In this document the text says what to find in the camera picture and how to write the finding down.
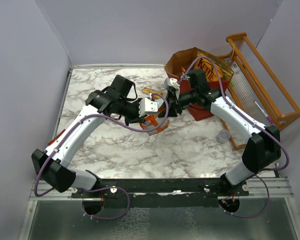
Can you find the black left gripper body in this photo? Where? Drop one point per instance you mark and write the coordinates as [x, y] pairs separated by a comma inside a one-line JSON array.
[[128, 109]]

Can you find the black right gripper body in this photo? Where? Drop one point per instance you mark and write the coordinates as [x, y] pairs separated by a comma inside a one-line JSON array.
[[187, 99]]

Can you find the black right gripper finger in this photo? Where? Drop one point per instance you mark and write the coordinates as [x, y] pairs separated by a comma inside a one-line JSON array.
[[175, 109], [172, 93]]

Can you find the small red snack packet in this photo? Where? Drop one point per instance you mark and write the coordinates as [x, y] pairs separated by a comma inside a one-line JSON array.
[[55, 138]]

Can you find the gold kettle chips bag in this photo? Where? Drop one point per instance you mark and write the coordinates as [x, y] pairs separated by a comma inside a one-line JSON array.
[[225, 71]]

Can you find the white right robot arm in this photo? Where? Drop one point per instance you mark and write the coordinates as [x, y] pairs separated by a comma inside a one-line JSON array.
[[261, 141]]

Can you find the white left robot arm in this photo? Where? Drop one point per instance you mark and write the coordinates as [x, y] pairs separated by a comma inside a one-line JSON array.
[[52, 164]]

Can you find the red brown paper bag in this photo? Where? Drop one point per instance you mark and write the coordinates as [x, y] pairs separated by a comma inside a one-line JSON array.
[[183, 61]]

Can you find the yellow M&M's packet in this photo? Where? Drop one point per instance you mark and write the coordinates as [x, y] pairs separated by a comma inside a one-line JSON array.
[[148, 90]]

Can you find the small purple lidded cup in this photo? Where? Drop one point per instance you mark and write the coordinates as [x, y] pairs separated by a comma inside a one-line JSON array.
[[223, 136]]

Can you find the orange wooden rack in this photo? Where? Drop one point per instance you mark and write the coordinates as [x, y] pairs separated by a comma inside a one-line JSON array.
[[253, 79]]

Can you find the pink white marker pen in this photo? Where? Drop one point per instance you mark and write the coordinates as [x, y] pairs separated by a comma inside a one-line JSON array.
[[264, 113]]

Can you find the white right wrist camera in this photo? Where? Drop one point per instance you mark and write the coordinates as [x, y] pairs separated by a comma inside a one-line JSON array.
[[171, 83]]

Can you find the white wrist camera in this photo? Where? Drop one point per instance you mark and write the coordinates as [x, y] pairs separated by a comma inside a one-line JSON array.
[[171, 83], [147, 107]]

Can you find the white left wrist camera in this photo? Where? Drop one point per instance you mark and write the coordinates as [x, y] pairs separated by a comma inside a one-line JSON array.
[[147, 107]]

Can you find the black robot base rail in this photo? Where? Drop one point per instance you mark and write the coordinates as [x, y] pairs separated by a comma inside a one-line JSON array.
[[160, 192]]

